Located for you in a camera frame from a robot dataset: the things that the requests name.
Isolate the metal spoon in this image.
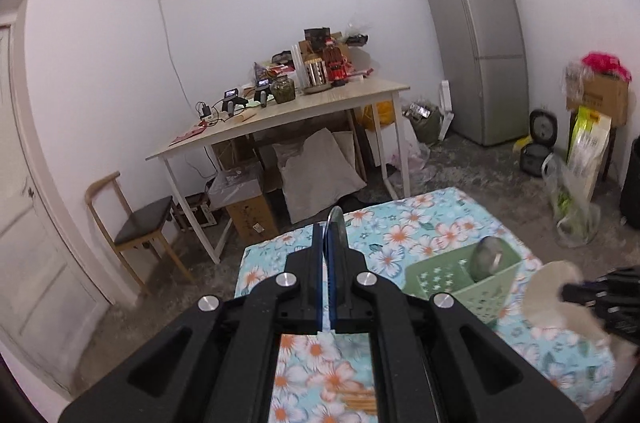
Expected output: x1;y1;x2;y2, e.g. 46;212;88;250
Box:
324;206;347;254
469;237;521;281

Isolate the white wooden table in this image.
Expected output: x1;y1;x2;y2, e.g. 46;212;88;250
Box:
145;78;412;264

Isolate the bundle of wooden chopsticks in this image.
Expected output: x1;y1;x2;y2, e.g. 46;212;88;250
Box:
335;390;377;414

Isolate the red drink bottle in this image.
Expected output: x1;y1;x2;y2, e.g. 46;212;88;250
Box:
325;48;348;86

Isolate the striped metal canister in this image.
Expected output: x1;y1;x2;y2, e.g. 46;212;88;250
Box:
304;58;328;86

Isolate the brown cardboard box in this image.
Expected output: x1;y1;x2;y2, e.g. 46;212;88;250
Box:
567;73;630;126

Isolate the cardboard box with label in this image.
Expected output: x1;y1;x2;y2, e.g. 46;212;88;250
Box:
225;190;280;244

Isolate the green perforated utensil holder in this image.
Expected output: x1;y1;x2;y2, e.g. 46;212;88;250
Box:
404;248;536;329

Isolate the glass jar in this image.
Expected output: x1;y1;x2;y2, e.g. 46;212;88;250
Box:
271;76;296;105

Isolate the wall cable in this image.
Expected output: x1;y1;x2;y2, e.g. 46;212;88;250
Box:
154;0;201;104

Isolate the yellow plastic bag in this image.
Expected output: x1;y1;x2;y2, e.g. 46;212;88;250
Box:
357;100;396;126

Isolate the clutter of packets and boxes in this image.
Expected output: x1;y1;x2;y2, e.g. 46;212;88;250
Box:
255;26;373;94

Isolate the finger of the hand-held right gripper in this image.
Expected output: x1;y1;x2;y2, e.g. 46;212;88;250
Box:
561;281;613;306

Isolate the black trash bin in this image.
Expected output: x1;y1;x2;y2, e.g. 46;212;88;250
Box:
620;138;640;229

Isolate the silver refrigerator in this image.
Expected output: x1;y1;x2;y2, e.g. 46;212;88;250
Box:
420;0;530;147

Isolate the floral blue blanket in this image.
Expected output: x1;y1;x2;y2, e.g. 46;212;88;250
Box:
235;187;616;423

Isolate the black rice cooker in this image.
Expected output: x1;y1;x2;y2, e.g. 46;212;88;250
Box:
519;109;560;176

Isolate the beige soup spoon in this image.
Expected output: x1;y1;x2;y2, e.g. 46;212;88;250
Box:
520;260;616;346

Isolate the clear plastic bag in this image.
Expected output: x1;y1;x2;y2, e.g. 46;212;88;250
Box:
207;163;266;209

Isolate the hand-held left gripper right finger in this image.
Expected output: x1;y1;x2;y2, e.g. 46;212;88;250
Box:
327;245;586;423

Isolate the green sack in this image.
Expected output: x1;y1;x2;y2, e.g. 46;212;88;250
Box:
402;102;443;144

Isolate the power strip with charger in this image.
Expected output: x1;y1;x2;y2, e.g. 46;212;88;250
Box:
197;100;221;124

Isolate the red paper sheet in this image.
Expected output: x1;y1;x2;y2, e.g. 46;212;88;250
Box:
167;126;206;146

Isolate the plastic bag of greens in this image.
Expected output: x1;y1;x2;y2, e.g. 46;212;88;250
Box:
542;153;601;249

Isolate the white panel door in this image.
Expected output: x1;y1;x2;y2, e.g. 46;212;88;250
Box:
0;0;111;399

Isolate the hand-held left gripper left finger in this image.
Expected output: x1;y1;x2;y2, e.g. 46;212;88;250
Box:
57;225;331;423

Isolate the yellow-green rice bag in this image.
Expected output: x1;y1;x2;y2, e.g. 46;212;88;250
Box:
567;106;613;199

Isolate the dark wooden crate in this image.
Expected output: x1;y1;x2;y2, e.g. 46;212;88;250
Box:
175;193;221;229

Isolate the grey sack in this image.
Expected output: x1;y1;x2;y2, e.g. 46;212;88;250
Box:
272;128;368;224

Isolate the pale pink plastic bag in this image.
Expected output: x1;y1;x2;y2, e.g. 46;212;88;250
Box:
390;138;431;174

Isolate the white leaning board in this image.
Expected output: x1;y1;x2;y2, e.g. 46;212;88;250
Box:
439;80;453;139

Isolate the wooden chair with dark seat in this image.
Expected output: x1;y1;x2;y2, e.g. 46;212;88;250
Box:
85;170;193;299

